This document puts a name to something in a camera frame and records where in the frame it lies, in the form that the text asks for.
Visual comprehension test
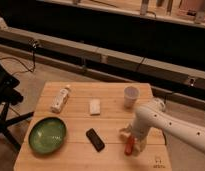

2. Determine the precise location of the translucent plastic cup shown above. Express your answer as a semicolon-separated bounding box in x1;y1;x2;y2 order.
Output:
124;86;139;108

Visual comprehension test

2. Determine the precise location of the green round bowl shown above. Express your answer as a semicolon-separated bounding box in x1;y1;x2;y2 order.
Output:
28;117;67;155

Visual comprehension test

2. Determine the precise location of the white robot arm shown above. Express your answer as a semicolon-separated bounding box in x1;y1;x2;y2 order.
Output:
121;98;205;155

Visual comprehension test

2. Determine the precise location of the black office chair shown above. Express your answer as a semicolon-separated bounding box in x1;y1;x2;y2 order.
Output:
0;64;33;151

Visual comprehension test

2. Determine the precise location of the black floor cable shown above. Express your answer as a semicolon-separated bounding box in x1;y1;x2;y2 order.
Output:
0;39;40;77

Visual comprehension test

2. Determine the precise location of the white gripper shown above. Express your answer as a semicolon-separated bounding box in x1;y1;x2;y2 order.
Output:
119;124;149;157

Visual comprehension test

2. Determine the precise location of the white plastic bottle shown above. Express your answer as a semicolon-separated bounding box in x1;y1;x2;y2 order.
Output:
50;85;70;113

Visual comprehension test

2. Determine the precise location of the white sponge block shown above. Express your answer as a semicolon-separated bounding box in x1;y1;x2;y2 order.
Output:
89;99;100;115

